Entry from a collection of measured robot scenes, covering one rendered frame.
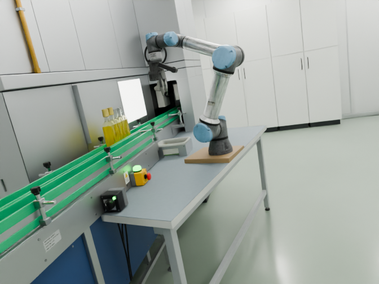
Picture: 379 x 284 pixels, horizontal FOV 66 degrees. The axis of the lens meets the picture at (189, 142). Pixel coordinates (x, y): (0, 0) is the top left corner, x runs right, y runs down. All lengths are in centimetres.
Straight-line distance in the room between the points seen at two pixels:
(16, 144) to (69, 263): 56
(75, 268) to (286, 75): 471
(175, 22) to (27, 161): 178
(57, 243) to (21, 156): 48
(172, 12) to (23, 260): 224
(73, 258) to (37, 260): 20
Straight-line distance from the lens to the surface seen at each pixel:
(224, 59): 152
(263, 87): 539
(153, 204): 132
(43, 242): 109
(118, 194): 131
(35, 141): 152
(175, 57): 273
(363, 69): 607
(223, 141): 177
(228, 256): 188
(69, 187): 121
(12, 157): 149
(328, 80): 549
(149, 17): 283
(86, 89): 185
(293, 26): 542
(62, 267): 121
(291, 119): 549
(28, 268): 106
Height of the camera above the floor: 127
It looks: 13 degrees down
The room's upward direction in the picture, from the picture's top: 10 degrees counter-clockwise
